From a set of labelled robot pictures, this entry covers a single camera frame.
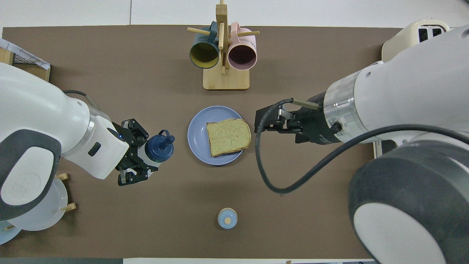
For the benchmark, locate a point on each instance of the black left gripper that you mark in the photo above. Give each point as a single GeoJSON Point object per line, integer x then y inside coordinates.
{"type": "Point", "coordinates": [133, 152]}

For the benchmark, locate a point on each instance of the wooden shelf box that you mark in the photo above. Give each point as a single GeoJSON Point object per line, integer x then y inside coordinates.
{"type": "Point", "coordinates": [36, 71]}

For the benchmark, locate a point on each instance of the toasted bread slice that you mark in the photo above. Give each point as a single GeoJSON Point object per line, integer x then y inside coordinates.
{"type": "Point", "coordinates": [227, 137]}

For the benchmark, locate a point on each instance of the pink ribbed mug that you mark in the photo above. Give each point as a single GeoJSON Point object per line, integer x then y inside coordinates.
{"type": "Point", "coordinates": [242, 55]}

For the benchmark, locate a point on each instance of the dark teal mug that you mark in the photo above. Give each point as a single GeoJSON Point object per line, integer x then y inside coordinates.
{"type": "Point", "coordinates": [203, 55]}

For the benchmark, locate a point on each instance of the brown table mat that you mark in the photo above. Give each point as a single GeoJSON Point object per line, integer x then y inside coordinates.
{"type": "Point", "coordinates": [146, 91]}

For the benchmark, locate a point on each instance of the white toaster oven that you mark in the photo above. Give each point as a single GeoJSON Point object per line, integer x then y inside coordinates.
{"type": "Point", "coordinates": [377, 149]}

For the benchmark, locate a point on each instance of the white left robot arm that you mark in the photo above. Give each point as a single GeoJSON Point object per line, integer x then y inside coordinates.
{"type": "Point", "coordinates": [36, 110]}

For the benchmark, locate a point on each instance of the cream two-slot toaster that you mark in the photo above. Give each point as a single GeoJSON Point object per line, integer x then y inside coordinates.
{"type": "Point", "coordinates": [395, 47]}

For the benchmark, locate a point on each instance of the light blue round plate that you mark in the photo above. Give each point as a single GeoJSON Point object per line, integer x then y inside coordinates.
{"type": "Point", "coordinates": [7, 234]}

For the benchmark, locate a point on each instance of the translucent bottle navy cap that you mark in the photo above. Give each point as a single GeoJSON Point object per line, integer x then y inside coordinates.
{"type": "Point", "coordinates": [159, 146]}

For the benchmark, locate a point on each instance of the wooden mug tree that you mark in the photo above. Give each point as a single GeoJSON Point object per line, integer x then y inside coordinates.
{"type": "Point", "coordinates": [227, 80]}

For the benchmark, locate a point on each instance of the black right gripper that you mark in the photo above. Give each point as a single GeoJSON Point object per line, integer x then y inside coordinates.
{"type": "Point", "coordinates": [311, 124]}

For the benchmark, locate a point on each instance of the wooden plate rack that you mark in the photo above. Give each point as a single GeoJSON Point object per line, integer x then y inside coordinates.
{"type": "Point", "coordinates": [69, 207]}

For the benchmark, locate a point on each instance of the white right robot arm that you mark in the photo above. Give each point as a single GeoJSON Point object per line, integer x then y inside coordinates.
{"type": "Point", "coordinates": [403, 91]}

